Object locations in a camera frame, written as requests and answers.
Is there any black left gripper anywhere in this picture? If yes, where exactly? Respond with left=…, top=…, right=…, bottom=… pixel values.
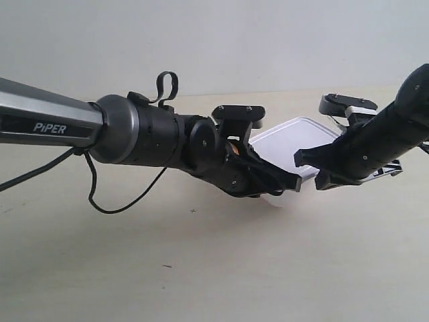
left=187, top=140, right=301, bottom=198

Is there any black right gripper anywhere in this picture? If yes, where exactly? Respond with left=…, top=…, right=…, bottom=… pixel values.
left=294, top=110, right=422, bottom=191

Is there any white lidded plastic container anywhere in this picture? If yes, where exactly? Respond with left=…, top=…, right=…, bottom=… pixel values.
left=249, top=117, right=338, bottom=208

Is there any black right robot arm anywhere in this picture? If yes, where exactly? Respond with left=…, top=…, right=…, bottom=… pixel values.
left=294, top=64, right=428, bottom=191

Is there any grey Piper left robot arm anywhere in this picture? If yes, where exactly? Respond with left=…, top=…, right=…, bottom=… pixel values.
left=1, top=78, right=302, bottom=197

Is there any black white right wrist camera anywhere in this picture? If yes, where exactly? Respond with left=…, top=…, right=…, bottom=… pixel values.
left=318, top=93, right=378, bottom=125

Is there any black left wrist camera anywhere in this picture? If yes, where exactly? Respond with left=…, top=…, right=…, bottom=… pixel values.
left=212, top=105, right=265, bottom=143

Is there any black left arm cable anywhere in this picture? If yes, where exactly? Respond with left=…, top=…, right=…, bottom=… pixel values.
left=0, top=71, right=179, bottom=214

